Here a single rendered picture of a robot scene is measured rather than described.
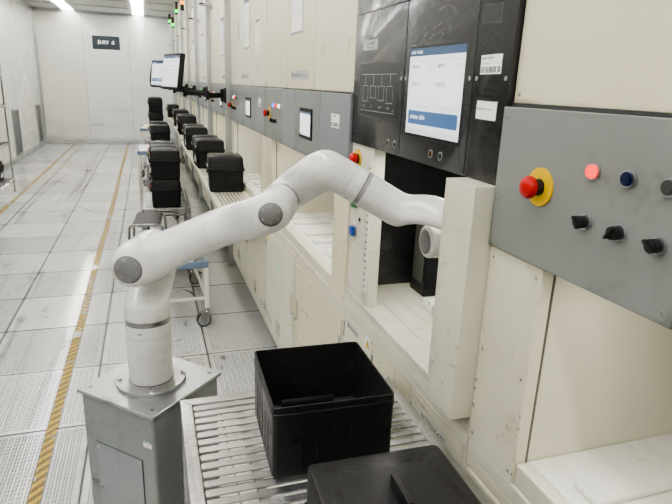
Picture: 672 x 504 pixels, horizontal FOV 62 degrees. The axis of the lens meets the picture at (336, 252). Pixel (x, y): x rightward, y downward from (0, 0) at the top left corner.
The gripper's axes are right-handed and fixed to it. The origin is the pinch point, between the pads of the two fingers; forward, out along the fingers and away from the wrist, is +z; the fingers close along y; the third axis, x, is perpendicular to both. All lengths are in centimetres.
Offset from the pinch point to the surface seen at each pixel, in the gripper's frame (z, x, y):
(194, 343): -76, -122, -208
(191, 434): -90, -45, 1
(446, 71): -30, 41, 1
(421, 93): -30.4, 35.8, -10.9
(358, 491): -63, -35, 42
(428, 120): -30.4, 29.5, -5.9
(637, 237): -31, 18, 62
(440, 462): -44, -35, 38
